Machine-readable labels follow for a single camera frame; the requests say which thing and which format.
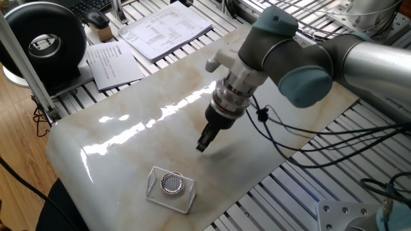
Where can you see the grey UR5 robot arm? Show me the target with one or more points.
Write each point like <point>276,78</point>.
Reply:
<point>289,54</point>

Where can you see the printed paper stack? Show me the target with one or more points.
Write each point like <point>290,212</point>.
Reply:
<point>163,30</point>

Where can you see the small wooden block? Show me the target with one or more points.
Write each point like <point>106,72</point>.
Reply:
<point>102,33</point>

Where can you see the small round metal plate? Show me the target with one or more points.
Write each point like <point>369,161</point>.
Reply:
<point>171,183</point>

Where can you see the white printed booklet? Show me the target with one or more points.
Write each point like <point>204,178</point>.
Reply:
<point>112,65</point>

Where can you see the marble pattern board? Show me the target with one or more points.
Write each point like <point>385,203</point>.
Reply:
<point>128,106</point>

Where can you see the silver robot mounting plate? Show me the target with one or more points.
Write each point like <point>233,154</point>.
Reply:
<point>334,215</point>

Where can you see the aluminium frame rail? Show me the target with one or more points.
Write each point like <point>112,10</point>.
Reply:
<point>25,70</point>

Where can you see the black keyboard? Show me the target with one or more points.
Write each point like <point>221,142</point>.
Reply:
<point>90,4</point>

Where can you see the black computer mouse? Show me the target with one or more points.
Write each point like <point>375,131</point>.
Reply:
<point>96,18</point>

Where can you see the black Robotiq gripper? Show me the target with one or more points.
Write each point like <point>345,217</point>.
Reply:
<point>221,120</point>

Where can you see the silver cylindrical pedestal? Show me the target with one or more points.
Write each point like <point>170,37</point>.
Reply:
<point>372,13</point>

